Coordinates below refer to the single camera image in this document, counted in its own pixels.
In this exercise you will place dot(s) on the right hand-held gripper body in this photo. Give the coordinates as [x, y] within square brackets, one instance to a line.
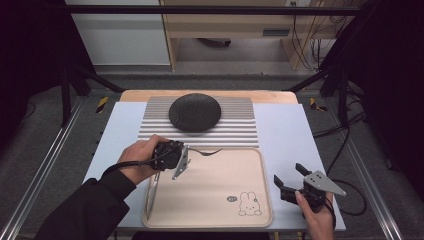
[321, 183]

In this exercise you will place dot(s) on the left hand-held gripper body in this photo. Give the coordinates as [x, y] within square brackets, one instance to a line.
[168, 156]

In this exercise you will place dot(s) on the silver fork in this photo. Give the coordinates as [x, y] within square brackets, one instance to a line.
[206, 153]

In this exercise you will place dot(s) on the black textured plate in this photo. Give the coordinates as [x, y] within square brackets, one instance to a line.
[195, 111]

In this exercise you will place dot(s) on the beige tray with rabbit print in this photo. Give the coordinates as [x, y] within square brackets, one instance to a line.
[213, 190]

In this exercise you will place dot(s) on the person's left hand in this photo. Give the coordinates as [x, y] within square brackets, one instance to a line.
[138, 160]

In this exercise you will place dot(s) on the person's right hand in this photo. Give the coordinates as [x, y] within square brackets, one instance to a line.
[320, 223]

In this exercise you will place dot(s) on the white table board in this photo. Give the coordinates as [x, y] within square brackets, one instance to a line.
[286, 133]

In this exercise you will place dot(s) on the grey striped placemat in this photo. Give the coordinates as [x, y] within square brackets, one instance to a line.
[226, 138]

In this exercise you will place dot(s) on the yellow black tape marker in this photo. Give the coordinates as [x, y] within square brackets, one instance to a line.
[102, 104]
[315, 104]

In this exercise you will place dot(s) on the wooden table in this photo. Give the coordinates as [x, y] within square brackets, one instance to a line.
[140, 95]

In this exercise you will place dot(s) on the black metal stand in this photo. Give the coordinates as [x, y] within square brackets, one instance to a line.
[66, 96]
[342, 100]

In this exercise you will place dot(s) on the person's dark clothing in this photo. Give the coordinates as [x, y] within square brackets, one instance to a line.
[200, 236]

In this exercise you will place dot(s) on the dark chair base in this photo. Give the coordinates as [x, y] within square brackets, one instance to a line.
[215, 41]

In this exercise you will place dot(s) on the white cabinet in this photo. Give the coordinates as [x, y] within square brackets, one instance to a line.
[123, 40]

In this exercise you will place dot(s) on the black curtain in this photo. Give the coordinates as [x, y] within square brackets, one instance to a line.
[390, 66]
[30, 50]

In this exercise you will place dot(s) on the light wooden desk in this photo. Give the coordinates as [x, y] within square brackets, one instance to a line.
[226, 23]

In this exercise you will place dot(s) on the aluminium floor rail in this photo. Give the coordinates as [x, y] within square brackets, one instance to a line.
[370, 186]
[36, 180]

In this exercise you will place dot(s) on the black horizontal frame bar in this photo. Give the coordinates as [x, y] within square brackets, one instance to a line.
[200, 10]

